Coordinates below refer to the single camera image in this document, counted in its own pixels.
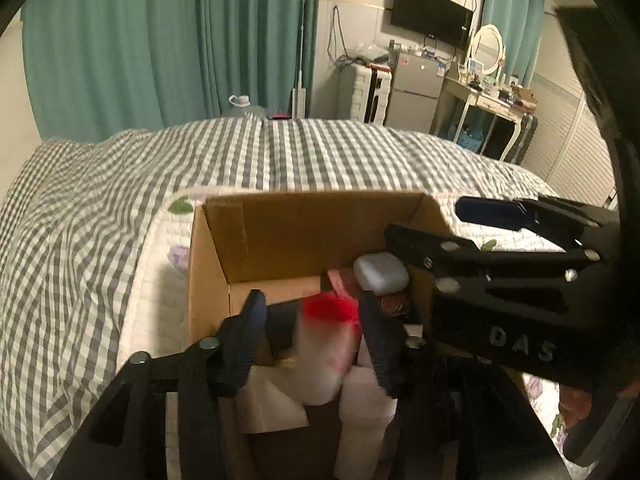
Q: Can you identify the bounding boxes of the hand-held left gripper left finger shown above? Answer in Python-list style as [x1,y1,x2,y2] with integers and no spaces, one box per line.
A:
[52,289,268,480]

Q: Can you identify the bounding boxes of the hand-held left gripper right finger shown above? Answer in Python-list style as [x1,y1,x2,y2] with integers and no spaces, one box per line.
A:
[356,290,571,480]

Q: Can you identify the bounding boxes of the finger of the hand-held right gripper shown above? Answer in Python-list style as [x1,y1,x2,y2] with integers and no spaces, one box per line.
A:
[456,195,619,261]
[384,221,491,282]

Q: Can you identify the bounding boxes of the white bottle with red cap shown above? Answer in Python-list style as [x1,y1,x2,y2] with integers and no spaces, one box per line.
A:
[295,292,362,406]

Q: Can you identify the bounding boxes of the pale blue small case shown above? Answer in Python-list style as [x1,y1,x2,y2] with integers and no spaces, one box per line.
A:
[352,252,410,296]

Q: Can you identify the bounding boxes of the white paper packet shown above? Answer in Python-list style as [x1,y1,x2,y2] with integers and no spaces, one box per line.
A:
[245,360,309,434]

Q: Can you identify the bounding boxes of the white plastic bottle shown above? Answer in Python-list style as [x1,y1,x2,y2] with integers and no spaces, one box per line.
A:
[334,365,397,480]

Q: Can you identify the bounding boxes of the brown cardboard box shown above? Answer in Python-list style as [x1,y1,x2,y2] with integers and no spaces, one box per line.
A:
[187,192,453,480]

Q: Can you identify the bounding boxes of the blue plastic basket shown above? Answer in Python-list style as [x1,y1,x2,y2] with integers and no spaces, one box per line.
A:
[452,120,486,153]

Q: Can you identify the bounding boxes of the dark suitcase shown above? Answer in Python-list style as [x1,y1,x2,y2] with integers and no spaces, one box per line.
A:
[502,112,539,166]

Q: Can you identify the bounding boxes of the white dressing table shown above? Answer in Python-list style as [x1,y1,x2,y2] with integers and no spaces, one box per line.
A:
[430,75,526,163]

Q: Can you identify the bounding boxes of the white louvered wardrobe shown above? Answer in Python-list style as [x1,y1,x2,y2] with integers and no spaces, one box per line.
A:
[520,5,621,206]

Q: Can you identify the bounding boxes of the silver fridge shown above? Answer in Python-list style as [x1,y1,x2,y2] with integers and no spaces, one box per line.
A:
[385,50,451,136]

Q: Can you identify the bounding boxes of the white oval mirror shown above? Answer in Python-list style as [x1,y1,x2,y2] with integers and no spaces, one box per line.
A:
[467,25,506,78]

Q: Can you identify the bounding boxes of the white suitcase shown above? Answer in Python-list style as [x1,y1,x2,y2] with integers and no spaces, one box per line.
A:
[339,62,393,125]

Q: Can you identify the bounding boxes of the grey checkered bedsheet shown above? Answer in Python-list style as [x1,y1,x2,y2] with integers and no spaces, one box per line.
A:
[0,117,556,478]

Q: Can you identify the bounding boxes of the white flat mop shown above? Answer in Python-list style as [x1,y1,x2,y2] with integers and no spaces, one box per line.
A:
[291,0,311,120]

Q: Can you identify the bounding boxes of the clear plastic bag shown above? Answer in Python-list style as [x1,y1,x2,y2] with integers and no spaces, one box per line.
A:
[350,42,391,63]

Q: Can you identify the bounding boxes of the narrow green curtain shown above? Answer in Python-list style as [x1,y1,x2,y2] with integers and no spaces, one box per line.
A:
[480,0,548,86]

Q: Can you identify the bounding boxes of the clear water jug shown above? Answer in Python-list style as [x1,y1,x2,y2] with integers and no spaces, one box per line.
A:
[227,94,268,120]

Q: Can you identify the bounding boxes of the wide green curtain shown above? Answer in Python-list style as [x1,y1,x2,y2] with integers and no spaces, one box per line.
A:
[20,0,322,143]

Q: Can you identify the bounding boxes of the black wall television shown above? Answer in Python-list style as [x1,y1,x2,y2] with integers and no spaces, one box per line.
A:
[390,0,475,51]

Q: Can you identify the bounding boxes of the black wall cables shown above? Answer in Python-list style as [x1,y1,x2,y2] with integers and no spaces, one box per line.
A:
[327,5,353,66]

